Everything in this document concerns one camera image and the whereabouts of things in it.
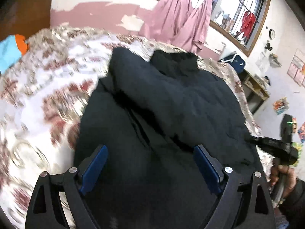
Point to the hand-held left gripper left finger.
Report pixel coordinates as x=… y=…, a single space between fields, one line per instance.
x=94 y=169

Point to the white wall paper sheet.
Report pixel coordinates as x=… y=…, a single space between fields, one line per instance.
x=261 y=61

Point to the person's right hand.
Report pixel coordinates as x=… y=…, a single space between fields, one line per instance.
x=275 y=175

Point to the red hanging garment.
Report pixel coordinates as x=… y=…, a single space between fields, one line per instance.
x=247 y=25

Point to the colourful wall sticker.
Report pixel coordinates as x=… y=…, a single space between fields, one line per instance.
x=280 y=106

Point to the wooden headboard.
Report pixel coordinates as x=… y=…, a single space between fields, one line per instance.
x=23 y=14

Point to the wooden desk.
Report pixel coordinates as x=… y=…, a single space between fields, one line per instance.
x=256 y=88

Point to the black padded jacket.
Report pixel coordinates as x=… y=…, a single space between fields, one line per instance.
x=166 y=100

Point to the pink curtain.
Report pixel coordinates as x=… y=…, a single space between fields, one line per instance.
x=181 y=21

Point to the light blue cloth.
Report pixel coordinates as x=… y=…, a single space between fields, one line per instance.
x=8 y=52

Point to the round wall clock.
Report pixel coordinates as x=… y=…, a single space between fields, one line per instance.
x=272 y=33

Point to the pink wall poster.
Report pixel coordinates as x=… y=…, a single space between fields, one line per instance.
x=297 y=68

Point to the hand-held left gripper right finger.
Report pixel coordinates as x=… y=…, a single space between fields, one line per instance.
x=206 y=169

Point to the floral bed blanket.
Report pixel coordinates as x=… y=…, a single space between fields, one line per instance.
x=47 y=88

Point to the large barred window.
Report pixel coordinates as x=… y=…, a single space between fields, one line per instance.
x=238 y=16

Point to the person's right forearm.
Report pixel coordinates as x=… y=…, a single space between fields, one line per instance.
x=296 y=202

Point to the orange cloth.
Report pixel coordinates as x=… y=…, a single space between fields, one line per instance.
x=22 y=43

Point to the blue backpack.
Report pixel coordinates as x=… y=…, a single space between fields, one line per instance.
x=236 y=63

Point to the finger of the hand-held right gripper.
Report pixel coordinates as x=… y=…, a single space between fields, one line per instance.
x=256 y=141

